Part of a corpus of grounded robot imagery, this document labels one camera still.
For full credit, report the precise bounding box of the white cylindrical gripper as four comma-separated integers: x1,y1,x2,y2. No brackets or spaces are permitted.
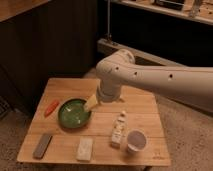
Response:
84,83,125,112

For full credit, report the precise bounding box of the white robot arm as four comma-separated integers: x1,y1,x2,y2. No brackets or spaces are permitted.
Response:
84,49,213,113

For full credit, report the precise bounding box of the green round plate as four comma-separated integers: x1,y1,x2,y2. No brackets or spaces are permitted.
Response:
58,99,91,129

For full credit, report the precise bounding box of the wooden table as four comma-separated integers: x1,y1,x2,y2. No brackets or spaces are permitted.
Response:
17,78,171,166

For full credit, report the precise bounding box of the beige sponge block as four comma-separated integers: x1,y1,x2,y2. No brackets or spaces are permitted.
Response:
76,138,93,161

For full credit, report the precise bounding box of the orange carrot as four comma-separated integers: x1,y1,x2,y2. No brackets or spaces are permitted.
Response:
44,100,59,117

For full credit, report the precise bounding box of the clear plastic cup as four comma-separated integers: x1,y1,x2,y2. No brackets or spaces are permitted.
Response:
126,130,146,154

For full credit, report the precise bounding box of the metal base beam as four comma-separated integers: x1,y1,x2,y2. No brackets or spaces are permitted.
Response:
97,38,179,66

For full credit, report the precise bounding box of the vertical metal pole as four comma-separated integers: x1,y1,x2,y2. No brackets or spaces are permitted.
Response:
107,0,111,42

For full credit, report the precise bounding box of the wooden shelf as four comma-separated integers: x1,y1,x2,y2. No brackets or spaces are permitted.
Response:
112,0,213,26

